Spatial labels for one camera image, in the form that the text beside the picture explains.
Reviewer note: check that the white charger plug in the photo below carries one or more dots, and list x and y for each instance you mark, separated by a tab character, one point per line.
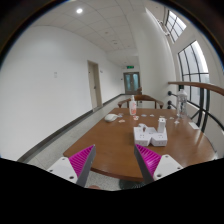
161	125

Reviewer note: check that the wooden handrail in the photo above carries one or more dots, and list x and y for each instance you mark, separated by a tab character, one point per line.
207	86

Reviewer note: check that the large arched window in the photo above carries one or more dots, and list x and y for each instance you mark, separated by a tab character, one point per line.
193	65

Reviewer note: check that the white power strip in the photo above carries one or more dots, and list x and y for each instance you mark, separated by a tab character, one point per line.
145	136

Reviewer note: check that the grey double door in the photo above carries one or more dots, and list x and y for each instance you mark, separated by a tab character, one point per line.
131	82

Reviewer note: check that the beige side door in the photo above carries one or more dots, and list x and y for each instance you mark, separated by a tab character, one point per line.
94	84

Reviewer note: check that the clear plastic water bottle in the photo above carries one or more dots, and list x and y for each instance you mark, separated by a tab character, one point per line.
181	103

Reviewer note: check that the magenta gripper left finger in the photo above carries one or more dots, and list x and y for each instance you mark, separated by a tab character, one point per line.
75	168

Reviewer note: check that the white spray bottle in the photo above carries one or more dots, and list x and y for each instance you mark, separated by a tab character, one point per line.
132	106

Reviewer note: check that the white computer mouse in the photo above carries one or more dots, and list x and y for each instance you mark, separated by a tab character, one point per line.
110	117

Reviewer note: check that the wooden table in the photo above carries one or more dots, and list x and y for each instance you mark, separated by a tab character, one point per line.
114	142

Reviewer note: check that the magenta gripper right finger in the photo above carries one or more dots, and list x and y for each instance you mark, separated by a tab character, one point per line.
154	166

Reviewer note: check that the wooden chair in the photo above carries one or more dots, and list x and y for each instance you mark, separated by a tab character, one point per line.
137	98

